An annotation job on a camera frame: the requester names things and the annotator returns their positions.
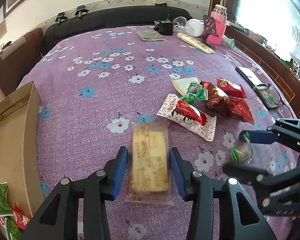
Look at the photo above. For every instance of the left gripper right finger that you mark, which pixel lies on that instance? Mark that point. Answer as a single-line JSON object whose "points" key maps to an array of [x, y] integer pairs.
{"points": [[239, 216]]}

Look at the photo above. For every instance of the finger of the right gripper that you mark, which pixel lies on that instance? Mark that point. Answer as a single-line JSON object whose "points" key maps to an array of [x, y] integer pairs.
{"points": [[276, 195], [284, 131]]}

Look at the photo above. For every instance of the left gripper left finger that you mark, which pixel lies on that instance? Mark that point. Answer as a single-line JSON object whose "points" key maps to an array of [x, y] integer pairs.
{"points": [[57, 217]]}

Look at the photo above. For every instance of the green clear cracker packet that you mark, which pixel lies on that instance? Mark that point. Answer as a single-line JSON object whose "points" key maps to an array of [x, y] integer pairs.
{"points": [[243, 153]]}

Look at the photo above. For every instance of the dark red candy packet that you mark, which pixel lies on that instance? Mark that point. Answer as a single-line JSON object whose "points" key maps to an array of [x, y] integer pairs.
{"points": [[230, 106]]}

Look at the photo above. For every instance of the bright red snack packet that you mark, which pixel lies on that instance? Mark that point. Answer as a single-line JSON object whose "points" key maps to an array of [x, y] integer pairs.
{"points": [[231, 89]]}

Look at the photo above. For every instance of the clear yellow cake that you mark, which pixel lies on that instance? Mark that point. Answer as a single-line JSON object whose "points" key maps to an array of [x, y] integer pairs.
{"points": [[149, 165]]}

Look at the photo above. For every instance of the small green snack packet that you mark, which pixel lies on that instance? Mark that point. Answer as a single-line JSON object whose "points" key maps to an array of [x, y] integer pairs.
{"points": [[191, 98]]}

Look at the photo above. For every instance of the white red snack packet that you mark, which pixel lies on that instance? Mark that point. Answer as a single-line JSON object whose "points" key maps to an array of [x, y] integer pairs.
{"points": [[189, 117]]}

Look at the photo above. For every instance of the cream white snack packet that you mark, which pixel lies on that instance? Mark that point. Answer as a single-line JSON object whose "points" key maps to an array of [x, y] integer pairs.
{"points": [[182, 85]]}

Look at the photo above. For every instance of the black smartphone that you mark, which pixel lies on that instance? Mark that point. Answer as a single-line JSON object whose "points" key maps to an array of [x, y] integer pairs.
{"points": [[266, 92]]}

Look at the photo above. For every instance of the eyeglasses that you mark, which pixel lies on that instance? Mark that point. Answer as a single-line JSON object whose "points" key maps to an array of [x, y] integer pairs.
{"points": [[283, 111]]}

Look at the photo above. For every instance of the brown cardboard tray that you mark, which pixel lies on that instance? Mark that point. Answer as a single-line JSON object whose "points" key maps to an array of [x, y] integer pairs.
{"points": [[18, 149]]}

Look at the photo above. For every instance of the cream tube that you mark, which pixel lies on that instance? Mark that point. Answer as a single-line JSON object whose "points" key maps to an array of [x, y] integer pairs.
{"points": [[195, 43]]}

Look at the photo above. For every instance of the black phone stand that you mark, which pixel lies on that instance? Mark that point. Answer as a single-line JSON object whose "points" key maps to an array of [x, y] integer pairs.
{"points": [[209, 27]]}

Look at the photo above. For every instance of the pink covered glass bottle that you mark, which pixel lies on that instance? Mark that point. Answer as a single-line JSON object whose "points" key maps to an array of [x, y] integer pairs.
{"points": [[220, 15]]}

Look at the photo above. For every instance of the white jar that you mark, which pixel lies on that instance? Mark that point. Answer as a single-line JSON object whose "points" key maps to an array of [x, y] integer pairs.
{"points": [[195, 27]]}

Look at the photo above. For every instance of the purple floral tablecloth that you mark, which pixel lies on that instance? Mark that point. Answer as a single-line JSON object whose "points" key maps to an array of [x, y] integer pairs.
{"points": [[95, 85]]}

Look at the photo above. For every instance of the brown red armchair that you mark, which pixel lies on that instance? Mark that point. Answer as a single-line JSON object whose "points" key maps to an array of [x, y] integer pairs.
{"points": [[17, 60]]}

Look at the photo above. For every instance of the black ashtray cup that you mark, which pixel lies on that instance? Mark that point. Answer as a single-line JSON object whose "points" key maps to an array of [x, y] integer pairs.
{"points": [[164, 27]]}

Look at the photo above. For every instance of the small olive notebook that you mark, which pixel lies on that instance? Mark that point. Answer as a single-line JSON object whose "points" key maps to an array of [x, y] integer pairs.
{"points": [[150, 36]]}

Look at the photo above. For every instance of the black sofa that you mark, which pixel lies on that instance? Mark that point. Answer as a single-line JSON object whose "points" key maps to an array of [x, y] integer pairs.
{"points": [[109, 18]]}

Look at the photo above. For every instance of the black clip device left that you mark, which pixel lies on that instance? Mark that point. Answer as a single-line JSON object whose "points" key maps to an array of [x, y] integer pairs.
{"points": [[60, 17]]}

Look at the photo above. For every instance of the black clip device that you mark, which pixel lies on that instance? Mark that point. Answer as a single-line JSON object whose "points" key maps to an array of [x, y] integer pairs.
{"points": [[60, 17], [80, 10]]}

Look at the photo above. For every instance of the black clip device right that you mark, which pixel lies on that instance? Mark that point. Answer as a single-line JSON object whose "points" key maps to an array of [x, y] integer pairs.
{"points": [[80, 10]]}

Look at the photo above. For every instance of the small wall plaque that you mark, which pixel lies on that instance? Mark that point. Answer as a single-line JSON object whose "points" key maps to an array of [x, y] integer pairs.
{"points": [[3, 29]]}

